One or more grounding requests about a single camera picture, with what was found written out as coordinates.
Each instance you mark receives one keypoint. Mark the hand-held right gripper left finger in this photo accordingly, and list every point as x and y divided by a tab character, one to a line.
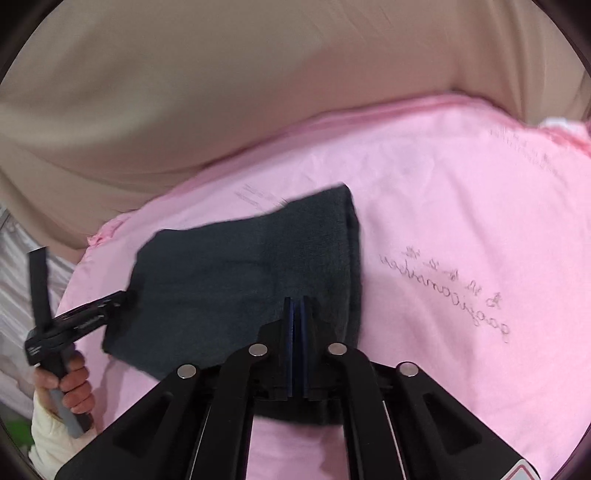
290	355

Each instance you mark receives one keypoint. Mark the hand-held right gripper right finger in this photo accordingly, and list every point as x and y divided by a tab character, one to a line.
302	355

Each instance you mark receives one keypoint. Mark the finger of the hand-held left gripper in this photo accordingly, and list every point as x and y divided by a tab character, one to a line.
117	302

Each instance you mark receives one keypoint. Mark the dark grey towel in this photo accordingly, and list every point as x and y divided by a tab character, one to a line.
240	277

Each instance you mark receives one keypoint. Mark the person's left hand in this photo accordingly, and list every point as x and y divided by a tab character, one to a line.
76	387

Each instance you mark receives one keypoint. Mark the white curtain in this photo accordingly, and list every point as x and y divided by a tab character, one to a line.
23	286

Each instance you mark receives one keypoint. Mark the green object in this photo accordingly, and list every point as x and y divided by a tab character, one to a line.
14	438

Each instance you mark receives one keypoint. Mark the pink bed sheet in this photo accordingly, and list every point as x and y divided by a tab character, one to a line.
461	207

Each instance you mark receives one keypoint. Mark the beige cloth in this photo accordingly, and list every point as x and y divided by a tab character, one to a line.
231	92

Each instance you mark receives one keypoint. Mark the white cloth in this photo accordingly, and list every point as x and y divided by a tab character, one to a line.
565	125

